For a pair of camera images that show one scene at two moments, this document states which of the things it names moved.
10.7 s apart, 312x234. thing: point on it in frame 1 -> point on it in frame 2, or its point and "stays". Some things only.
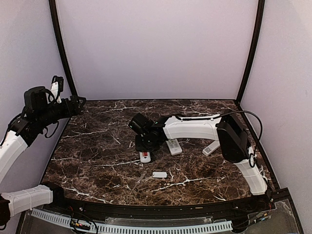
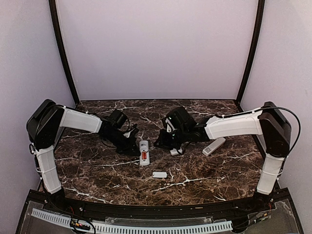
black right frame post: (253, 50) stays
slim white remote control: (211, 147) stays
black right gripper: (139, 147) -> (161, 142)
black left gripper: (75, 109) -> (128, 149)
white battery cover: (159, 174) stays
